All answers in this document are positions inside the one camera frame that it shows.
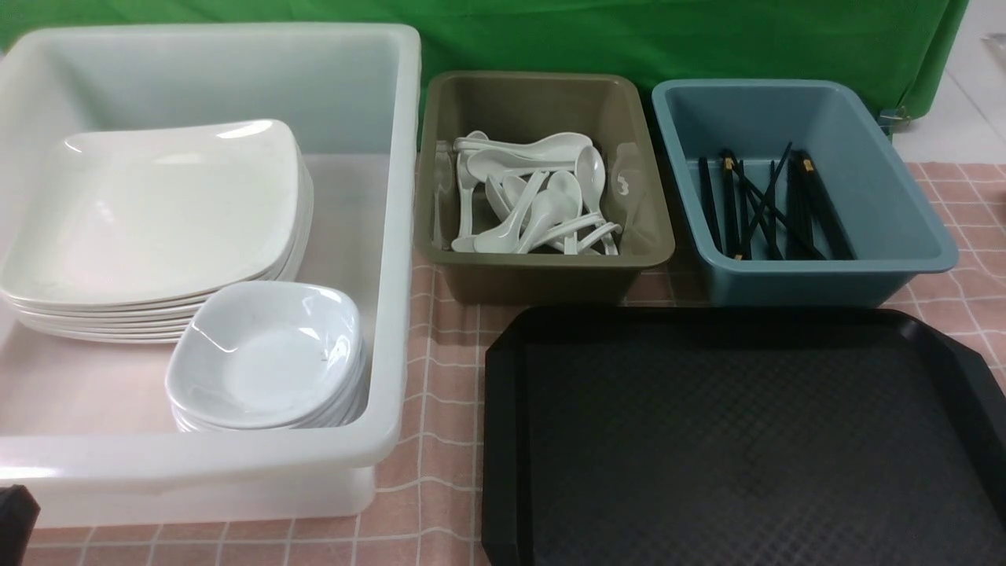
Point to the black chopstick in bin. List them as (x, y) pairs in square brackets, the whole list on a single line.
[(795, 219), (824, 209)]

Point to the small white bowl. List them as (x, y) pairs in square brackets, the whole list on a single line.
[(265, 353)]

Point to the lower stacked white plates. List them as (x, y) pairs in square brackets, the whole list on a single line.
[(163, 323)]

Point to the white square rice plate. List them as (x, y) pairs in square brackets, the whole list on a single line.
[(130, 217)]

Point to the black plastic serving tray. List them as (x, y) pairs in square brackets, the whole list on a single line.
[(739, 436)]

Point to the olive green plastic bin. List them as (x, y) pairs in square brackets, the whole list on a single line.
[(524, 107)]

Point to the green backdrop cloth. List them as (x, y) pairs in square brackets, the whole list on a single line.
[(891, 53)]

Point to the blue plastic bin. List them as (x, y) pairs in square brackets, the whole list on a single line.
[(891, 226)]

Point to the black chopstick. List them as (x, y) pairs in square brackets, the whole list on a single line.
[(795, 219), (751, 225), (824, 209), (766, 220)]

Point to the large white plastic bin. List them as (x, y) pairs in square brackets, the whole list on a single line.
[(87, 427)]

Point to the pink checkered tablecloth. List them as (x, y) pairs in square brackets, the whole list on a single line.
[(426, 506)]

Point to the lower stacked white bowls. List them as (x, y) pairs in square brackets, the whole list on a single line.
[(347, 404)]

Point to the white ceramic soup spoon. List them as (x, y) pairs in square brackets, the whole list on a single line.
[(548, 209)]

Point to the white spoon in bin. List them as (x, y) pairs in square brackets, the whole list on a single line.
[(568, 189), (560, 147), (591, 176)]

